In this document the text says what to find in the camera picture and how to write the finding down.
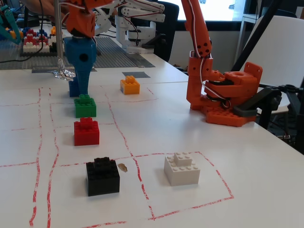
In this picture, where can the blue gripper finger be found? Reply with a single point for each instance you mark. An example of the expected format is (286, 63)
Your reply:
(83, 80)

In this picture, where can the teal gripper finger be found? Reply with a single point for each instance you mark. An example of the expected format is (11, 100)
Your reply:
(10, 23)

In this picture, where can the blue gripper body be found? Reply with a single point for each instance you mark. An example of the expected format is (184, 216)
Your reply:
(80, 57)

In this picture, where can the blue brick block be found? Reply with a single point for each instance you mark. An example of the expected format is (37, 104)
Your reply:
(73, 89)

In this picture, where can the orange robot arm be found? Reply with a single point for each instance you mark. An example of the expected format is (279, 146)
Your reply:
(202, 47)

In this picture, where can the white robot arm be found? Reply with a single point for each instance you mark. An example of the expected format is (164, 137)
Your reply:
(122, 31)

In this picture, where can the person's forearm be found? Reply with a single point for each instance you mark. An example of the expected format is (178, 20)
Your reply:
(40, 6)

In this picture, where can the green brick block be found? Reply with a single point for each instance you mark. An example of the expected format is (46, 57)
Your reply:
(85, 108)

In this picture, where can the orange brick block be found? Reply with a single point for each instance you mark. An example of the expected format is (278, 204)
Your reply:
(130, 86)

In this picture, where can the red brick block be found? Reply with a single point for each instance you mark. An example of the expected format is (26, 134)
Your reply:
(86, 135)

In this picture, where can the grey tape marker patch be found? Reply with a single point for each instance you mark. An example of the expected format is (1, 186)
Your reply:
(140, 74)

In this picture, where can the black brick block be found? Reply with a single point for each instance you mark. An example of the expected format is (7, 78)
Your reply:
(102, 178)

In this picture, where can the white brick block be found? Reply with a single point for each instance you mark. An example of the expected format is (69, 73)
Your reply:
(181, 173)

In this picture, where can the crumpled aluminium foil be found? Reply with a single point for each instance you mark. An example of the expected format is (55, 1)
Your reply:
(63, 73)

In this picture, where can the metal pole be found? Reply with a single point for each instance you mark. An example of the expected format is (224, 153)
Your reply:
(59, 35)

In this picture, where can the grey studded baseplate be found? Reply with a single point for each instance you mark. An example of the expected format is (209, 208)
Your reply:
(111, 59)

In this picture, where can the pile of mixed toy bricks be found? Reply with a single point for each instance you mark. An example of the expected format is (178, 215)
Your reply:
(35, 45)

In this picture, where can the long grey tape strip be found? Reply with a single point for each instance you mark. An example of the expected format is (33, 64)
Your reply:
(42, 70)

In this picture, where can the dark chair back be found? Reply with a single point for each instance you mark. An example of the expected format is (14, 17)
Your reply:
(168, 35)

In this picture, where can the brown scrap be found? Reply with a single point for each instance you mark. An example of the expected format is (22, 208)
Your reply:
(122, 167)

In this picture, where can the black table clamp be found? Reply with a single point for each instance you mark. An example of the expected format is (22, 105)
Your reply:
(253, 105)

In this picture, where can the black metal stand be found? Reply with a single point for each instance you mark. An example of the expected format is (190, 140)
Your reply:
(294, 102)

